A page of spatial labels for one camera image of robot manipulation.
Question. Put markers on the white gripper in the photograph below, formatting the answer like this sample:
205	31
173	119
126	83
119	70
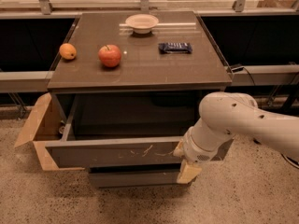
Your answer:
193	149

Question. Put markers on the grey top drawer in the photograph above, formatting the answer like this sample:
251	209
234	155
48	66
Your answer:
125	129

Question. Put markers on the grey drawer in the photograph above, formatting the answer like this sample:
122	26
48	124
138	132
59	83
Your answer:
153	177
125	129

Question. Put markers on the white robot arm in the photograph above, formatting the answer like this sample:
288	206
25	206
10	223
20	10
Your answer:
224	115

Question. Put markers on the grey lower drawer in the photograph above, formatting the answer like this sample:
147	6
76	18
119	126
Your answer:
153	177

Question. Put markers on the grey drawer cabinet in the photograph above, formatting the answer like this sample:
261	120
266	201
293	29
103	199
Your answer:
143	68

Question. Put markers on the black and white shoe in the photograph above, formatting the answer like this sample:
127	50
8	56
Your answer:
290	161

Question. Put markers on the dark blue snack bar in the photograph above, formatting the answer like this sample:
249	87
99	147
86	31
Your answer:
175	47

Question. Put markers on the red apple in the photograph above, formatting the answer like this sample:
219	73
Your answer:
109	55

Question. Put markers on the open cardboard box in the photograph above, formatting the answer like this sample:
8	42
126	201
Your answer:
42	126

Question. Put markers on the white bowl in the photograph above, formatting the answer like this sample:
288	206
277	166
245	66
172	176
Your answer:
142	23

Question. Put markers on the yellow orange fruit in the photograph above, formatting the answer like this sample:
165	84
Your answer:
68	51

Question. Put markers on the black power adapter with cable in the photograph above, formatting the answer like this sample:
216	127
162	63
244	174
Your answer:
241	75

